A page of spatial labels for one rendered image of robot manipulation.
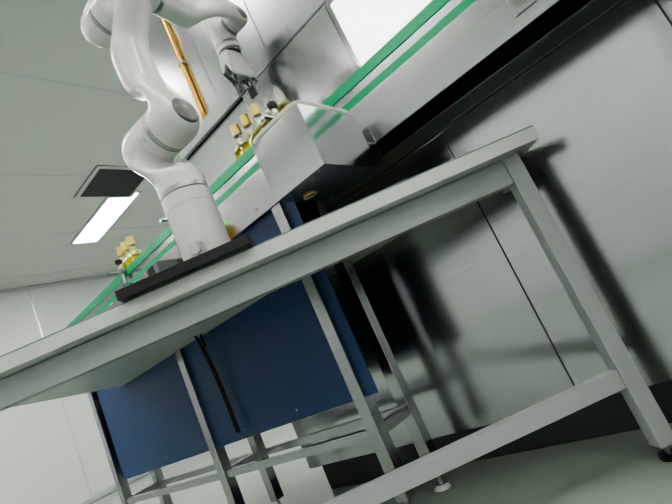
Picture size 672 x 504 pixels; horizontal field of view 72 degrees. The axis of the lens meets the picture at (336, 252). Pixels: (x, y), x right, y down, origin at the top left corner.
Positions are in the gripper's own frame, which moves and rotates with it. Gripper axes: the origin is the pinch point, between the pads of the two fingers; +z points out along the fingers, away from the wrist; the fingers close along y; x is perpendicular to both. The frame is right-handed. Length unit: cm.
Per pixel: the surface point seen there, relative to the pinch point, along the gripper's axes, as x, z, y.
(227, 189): -12.7, 31.2, 13.9
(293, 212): 9, 51, 14
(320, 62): 23.9, 4.5, -11.8
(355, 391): 4, 104, 15
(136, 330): -8, 70, 60
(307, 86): 15.5, 7.5, -11.8
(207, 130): -37.7, -11.8, -12.6
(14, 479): -578, 75, -52
